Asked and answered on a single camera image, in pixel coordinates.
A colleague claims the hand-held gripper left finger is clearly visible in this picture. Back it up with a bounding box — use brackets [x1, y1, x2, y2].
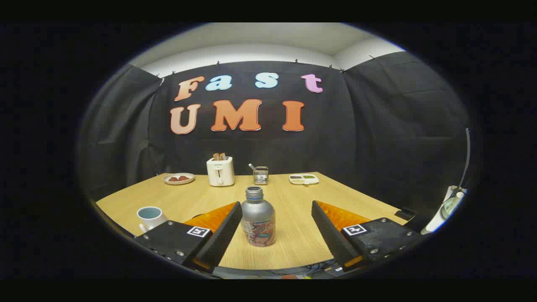
[134, 201, 243, 274]

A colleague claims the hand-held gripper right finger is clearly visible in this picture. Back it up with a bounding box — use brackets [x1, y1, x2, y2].
[311, 200, 423, 273]

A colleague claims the silver juice bottle printed label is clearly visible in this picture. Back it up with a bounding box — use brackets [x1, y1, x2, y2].
[240, 186, 276, 247]

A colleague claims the white cup blue inside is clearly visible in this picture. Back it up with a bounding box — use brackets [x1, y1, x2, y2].
[137, 206, 169, 234]

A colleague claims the wooden table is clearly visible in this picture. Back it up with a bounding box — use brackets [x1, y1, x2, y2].
[96, 171, 409, 271]

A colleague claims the white divided tray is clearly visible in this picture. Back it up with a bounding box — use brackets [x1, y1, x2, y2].
[289, 174, 320, 186]

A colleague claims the white toaster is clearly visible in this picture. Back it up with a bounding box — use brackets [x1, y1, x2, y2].
[206, 156, 235, 187]

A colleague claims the round white plate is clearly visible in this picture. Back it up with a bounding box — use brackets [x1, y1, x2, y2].
[162, 173, 196, 185]

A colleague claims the white plastic device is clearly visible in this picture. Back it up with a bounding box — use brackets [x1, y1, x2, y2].
[421, 185, 467, 235]

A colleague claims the black backdrop cloth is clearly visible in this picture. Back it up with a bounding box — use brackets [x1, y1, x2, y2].
[80, 51, 470, 219]

